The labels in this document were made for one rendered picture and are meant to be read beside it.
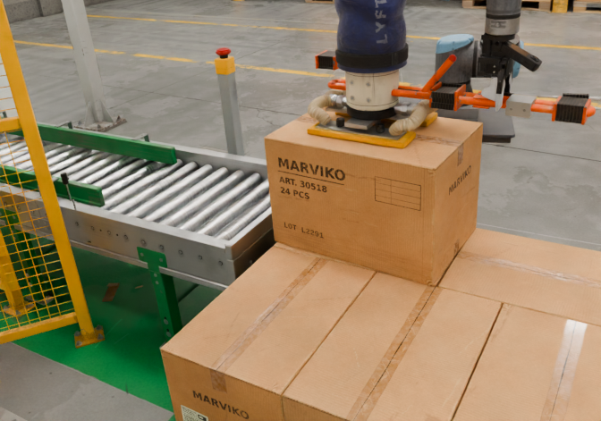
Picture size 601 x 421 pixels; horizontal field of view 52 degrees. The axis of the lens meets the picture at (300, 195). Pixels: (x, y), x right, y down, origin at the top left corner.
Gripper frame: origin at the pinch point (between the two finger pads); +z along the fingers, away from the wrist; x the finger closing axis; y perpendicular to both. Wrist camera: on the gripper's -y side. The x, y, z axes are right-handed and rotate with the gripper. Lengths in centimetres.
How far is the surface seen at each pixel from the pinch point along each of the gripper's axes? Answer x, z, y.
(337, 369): 69, 52, 19
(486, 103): 3.5, -0.8, 3.8
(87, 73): -141, 62, 366
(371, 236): 24, 40, 32
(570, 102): 2.0, -3.1, -18.0
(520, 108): 3.5, -0.3, -5.5
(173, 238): 42, 49, 102
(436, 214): 22.1, 27.8, 10.9
